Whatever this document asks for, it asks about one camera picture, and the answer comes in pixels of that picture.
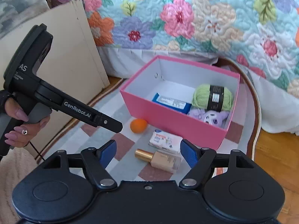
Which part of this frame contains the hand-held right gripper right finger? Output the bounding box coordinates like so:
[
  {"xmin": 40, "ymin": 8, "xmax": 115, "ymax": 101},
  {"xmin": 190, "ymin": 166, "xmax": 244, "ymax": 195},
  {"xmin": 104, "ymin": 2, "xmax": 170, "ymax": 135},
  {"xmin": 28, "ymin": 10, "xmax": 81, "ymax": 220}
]
[{"xmin": 179, "ymin": 139, "xmax": 255, "ymax": 189}]

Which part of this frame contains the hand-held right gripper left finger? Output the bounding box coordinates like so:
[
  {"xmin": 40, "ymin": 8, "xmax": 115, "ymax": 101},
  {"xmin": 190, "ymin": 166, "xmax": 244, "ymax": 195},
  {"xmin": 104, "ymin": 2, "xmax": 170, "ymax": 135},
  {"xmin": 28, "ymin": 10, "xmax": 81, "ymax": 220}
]
[{"xmin": 43, "ymin": 140, "xmax": 117, "ymax": 189}]

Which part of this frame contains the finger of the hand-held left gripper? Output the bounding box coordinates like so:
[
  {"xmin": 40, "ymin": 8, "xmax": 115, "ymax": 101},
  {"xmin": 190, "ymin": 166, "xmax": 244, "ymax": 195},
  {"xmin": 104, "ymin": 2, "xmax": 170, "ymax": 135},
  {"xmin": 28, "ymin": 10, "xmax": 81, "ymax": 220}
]
[{"xmin": 95, "ymin": 114, "xmax": 123, "ymax": 133}]

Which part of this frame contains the orange makeup sponge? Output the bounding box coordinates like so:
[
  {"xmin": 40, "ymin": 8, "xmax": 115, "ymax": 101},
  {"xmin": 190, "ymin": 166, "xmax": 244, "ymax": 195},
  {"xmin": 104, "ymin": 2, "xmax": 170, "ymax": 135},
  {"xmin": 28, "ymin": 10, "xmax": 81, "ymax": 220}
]
[{"xmin": 130, "ymin": 119, "xmax": 148, "ymax": 134}]

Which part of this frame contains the foundation bottle with gold cap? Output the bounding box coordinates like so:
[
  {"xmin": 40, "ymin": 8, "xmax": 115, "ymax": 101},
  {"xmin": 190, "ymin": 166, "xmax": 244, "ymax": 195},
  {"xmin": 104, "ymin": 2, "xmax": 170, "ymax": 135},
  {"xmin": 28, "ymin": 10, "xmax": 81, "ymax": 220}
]
[{"xmin": 135, "ymin": 149, "xmax": 182, "ymax": 174}]

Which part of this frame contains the white tissue pack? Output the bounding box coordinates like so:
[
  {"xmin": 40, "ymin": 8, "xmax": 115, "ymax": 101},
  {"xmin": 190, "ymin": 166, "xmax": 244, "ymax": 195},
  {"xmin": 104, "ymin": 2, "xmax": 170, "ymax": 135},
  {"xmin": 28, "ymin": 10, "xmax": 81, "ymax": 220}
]
[{"xmin": 149, "ymin": 129, "xmax": 183, "ymax": 154}]

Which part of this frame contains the purple plush toy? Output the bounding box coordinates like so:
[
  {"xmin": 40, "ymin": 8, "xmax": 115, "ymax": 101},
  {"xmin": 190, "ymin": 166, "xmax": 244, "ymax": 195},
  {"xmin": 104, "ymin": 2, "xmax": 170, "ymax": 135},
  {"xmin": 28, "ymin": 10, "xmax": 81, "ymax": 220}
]
[{"xmin": 188, "ymin": 108, "xmax": 230, "ymax": 129}]

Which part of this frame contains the pink cardboard box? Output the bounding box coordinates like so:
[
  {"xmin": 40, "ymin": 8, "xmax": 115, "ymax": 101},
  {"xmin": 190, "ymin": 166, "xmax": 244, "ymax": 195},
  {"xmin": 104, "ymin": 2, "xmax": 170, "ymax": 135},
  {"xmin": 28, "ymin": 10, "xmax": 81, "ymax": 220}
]
[{"xmin": 120, "ymin": 55, "xmax": 241, "ymax": 150}]

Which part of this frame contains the blue wet wipes pack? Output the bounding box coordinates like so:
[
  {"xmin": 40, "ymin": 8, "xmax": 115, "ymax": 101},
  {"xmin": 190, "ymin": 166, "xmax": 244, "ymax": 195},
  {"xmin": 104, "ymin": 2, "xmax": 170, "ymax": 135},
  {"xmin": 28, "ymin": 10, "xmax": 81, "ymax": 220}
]
[{"xmin": 151, "ymin": 93, "xmax": 192, "ymax": 115}]

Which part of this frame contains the green yarn ball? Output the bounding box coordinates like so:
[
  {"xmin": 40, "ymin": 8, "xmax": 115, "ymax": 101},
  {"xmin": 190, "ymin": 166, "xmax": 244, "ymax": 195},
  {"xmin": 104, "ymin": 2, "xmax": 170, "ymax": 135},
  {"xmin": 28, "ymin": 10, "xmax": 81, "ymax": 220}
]
[{"xmin": 192, "ymin": 84, "xmax": 234, "ymax": 112}]

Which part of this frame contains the person's left hand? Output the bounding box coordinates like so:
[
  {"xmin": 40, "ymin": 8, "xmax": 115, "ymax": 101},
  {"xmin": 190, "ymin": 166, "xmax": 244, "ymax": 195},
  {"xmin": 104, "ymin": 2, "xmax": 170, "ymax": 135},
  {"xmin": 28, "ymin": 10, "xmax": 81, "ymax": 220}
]
[{"xmin": 4, "ymin": 97, "xmax": 50, "ymax": 148}]

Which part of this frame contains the grey checked rug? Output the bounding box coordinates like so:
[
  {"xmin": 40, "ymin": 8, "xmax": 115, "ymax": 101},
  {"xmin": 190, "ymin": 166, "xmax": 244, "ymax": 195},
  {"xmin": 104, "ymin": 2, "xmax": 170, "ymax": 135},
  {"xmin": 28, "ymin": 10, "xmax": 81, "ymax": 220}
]
[{"xmin": 35, "ymin": 58, "xmax": 261, "ymax": 183}]

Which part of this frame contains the beige wooden panel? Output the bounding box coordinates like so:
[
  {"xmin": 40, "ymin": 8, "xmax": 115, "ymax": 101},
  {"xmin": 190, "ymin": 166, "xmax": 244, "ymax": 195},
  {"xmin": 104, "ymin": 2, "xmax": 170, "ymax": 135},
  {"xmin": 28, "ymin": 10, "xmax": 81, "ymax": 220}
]
[{"xmin": 0, "ymin": 0, "xmax": 111, "ymax": 159}]

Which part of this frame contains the grey patterned cloth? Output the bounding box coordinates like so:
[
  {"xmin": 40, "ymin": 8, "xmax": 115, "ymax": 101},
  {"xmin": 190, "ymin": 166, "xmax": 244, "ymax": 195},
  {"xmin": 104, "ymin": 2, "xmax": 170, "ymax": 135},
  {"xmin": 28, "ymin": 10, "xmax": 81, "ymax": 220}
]
[{"xmin": 0, "ymin": 0, "xmax": 51, "ymax": 40}]

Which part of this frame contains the pink fluffy cloth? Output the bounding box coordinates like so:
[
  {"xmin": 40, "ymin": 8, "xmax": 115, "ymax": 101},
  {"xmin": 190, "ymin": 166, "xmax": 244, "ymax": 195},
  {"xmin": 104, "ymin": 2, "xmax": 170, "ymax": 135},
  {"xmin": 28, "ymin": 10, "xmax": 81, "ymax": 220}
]
[{"xmin": 0, "ymin": 145, "xmax": 39, "ymax": 224}]

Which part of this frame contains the floral quilted bedspread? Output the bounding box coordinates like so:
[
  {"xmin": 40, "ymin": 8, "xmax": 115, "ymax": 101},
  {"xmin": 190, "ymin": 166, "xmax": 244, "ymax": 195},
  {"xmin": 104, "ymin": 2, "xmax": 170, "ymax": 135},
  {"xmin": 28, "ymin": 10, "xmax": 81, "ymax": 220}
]
[{"xmin": 70, "ymin": 0, "xmax": 299, "ymax": 97}]

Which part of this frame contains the black cable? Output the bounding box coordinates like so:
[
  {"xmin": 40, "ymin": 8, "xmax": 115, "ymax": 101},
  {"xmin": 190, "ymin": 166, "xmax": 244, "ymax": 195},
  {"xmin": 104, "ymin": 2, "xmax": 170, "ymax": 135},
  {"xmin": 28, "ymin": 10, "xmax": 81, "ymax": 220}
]
[{"xmin": 28, "ymin": 141, "xmax": 46, "ymax": 163}]

